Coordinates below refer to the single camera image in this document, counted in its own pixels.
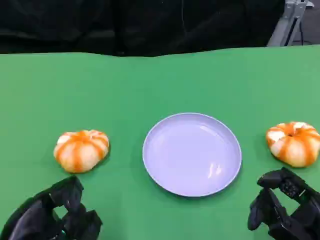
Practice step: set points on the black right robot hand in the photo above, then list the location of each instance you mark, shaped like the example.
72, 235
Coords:
300, 220

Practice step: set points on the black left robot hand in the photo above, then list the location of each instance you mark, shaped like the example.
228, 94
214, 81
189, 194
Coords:
32, 220

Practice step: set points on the orange and white bread roll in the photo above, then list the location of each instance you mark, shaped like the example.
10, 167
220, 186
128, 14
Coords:
295, 147
80, 152

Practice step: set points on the lilac plate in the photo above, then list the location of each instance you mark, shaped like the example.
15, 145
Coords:
190, 155

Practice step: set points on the black backdrop curtain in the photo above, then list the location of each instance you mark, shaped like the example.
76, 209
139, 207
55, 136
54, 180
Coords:
125, 25

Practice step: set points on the grey metal frame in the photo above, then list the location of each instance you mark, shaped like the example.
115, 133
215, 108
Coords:
287, 22

